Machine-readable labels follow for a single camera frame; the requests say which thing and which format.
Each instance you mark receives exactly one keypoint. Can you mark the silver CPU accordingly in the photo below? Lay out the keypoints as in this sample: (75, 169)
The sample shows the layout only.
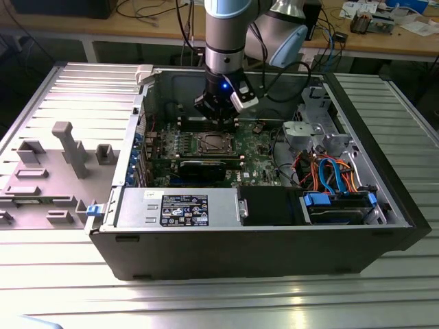
(213, 142)

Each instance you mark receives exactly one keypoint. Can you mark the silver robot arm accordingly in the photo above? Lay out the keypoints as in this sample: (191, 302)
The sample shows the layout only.
(224, 41)

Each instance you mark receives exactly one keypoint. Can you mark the CPU socket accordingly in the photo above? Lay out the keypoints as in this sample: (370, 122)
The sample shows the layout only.
(199, 142)

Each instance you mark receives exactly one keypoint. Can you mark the silver coin battery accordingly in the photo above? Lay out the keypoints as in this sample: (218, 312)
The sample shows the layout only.
(258, 128)

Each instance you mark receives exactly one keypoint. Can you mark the black graphics card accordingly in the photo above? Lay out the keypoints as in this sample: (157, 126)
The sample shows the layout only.
(202, 169)

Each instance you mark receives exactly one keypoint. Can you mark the green motherboard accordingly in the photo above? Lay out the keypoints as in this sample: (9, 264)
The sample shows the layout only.
(254, 161)

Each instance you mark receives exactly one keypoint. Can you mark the silver metal disk bay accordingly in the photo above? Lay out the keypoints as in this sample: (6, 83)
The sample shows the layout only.
(298, 130)

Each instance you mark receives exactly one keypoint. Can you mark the black plastic shroud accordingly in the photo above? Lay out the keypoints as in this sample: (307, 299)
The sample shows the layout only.
(267, 205)

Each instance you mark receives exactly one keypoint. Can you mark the silver power supply unit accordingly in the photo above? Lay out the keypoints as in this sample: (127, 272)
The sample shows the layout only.
(137, 205)

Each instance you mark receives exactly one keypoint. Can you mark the small black device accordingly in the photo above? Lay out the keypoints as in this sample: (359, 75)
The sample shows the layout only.
(341, 36)

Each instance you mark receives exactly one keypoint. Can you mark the copper heat sink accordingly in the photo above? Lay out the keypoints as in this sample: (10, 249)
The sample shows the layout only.
(358, 24)

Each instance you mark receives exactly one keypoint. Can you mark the black PC case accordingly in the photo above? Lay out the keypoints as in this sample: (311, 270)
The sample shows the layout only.
(240, 253)

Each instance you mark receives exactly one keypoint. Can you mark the blue case latch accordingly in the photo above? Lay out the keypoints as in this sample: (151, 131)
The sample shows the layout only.
(94, 210)

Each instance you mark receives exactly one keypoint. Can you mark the wooden desk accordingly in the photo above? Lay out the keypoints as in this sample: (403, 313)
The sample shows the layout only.
(377, 44)

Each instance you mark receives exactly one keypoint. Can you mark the hard disk in blue carrier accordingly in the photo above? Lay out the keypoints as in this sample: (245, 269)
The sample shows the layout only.
(336, 216)

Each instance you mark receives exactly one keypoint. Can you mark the black monitor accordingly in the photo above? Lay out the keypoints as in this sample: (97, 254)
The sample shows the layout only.
(61, 8)

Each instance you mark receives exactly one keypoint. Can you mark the grey parts rack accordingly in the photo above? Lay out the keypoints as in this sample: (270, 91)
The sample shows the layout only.
(51, 171)

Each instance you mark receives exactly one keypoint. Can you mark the grey metal circuit part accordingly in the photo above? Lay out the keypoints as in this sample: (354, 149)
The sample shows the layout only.
(384, 22)

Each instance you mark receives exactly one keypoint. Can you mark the blue box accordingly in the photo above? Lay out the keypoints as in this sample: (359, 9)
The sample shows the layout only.
(406, 3)

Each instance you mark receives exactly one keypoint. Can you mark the white papers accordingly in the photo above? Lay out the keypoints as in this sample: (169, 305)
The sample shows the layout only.
(420, 27)

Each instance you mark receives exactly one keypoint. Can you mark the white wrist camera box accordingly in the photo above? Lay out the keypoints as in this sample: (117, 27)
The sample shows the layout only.
(245, 101)

